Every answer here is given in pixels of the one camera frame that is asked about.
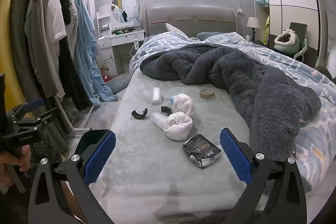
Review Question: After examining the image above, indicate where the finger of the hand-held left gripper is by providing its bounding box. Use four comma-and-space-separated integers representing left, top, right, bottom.
9, 98, 45, 119
16, 107, 62, 130

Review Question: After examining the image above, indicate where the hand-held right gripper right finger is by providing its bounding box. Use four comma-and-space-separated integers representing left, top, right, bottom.
219, 127, 307, 224

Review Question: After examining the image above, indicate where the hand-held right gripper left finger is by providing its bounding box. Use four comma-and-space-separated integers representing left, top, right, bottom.
28, 130, 116, 224

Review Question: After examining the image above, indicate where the black foil packet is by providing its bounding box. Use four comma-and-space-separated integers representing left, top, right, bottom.
182, 134, 221, 169

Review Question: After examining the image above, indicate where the white cloth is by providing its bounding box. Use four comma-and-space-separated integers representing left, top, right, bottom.
172, 93, 196, 118
163, 112, 193, 141

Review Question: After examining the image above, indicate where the brown tape roll core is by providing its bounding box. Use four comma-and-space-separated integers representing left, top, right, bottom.
199, 88, 214, 100

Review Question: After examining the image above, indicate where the clear plastic bag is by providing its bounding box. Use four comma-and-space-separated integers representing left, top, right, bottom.
150, 112, 171, 130

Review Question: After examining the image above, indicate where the bubble wrap roll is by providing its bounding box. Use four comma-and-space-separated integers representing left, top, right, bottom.
152, 87, 161, 104

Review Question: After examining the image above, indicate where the person's left hand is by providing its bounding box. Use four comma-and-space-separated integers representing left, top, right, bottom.
0, 146, 31, 192

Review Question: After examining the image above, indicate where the white clothes rack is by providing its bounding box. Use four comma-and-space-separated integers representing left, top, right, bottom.
28, 0, 104, 133

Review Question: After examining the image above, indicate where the grey bed sheet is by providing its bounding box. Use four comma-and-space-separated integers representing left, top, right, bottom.
89, 70, 313, 224

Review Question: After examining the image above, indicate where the light blue robe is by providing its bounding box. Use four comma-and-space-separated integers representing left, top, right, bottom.
73, 0, 114, 102

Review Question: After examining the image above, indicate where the grey floor cushion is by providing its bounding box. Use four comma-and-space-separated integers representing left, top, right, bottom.
106, 74, 132, 94

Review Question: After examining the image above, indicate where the dark grey fleece blanket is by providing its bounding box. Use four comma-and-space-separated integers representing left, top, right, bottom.
140, 43, 322, 159

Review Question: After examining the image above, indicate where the white t-shirt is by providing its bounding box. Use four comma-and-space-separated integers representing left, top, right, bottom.
42, 0, 67, 43

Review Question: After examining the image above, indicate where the white dressing table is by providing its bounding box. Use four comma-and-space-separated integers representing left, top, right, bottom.
96, 5, 146, 77

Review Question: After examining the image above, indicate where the blue patterned duvet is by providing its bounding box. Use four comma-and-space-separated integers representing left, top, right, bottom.
129, 31, 336, 188

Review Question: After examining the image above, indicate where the dressing table clutter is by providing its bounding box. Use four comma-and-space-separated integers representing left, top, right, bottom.
113, 28, 142, 35

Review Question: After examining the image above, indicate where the blue-grey pillow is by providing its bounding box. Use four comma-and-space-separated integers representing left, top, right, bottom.
197, 31, 223, 41

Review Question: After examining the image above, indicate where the round mirror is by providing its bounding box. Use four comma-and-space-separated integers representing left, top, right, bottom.
112, 0, 139, 23

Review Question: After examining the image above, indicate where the bedside lamp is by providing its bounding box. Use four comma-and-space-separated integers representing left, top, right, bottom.
247, 17, 260, 42

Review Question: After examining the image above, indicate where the white pillow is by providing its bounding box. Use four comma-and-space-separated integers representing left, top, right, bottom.
165, 23, 188, 37

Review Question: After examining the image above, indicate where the black and white chair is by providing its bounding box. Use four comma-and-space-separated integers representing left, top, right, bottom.
289, 22, 308, 60

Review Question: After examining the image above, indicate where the grey padded headboard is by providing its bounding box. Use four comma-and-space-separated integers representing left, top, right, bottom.
142, 4, 236, 42

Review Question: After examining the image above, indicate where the white wardrobe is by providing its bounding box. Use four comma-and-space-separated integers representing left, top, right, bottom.
251, 0, 322, 68

